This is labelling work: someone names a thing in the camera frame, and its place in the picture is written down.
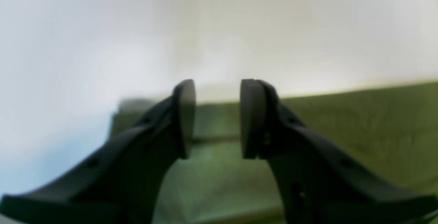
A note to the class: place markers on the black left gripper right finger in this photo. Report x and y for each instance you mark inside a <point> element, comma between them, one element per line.
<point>318,182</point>

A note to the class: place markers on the olive green T-shirt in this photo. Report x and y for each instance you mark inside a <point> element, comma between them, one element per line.
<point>391,131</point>

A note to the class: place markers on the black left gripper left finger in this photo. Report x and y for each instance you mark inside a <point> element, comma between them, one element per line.
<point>119,183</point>

